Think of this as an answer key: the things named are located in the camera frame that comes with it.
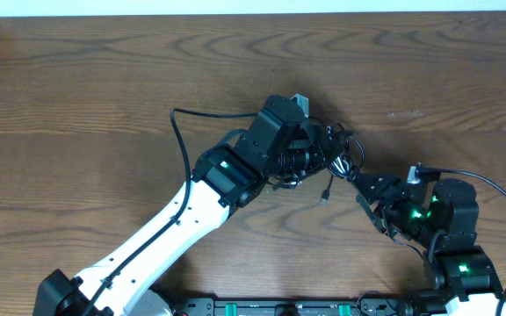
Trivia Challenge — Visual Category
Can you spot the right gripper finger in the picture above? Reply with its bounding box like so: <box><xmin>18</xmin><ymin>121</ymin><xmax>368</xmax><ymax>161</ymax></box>
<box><xmin>356</xmin><ymin>193</ymin><xmax>386</xmax><ymax>233</ymax></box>
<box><xmin>351</xmin><ymin>173</ymin><xmax>401</xmax><ymax>205</ymax></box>

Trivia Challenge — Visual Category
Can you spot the white USB cable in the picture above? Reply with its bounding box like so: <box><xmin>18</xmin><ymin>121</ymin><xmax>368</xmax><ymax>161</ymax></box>
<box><xmin>328</xmin><ymin>157</ymin><xmax>351</xmax><ymax>175</ymax></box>

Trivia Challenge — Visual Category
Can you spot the black USB cable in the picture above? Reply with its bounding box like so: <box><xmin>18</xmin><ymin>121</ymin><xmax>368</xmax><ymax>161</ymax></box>
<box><xmin>309</xmin><ymin>120</ymin><xmax>366</xmax><ymax>207</ymax></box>

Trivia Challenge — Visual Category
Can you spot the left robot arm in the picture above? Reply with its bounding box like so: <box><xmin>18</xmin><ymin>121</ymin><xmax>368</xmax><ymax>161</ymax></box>
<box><xmin>33</xmin><ymin>95</ymin><xmax>343</xmax><ymax>315</ymax></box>

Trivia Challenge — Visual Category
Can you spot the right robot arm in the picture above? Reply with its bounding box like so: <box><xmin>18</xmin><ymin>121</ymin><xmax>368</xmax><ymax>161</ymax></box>
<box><xmin>352</xmin><ymin>168</ymin><xmax>506</xmax><ymax>315</ymax></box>

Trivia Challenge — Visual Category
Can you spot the left camera cable black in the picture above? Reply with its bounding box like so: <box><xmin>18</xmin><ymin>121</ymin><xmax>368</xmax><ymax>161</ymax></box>
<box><xmin>77</xmin><ymin>108</ymin><xmax>256</xmax><ymax>315</ymax></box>

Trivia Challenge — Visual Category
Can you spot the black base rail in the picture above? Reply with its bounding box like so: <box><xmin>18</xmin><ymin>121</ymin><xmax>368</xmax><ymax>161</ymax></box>
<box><xmin>147</xmin><ymin>289</ymin><xmax>434</xmax><ymax>316</ymax></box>

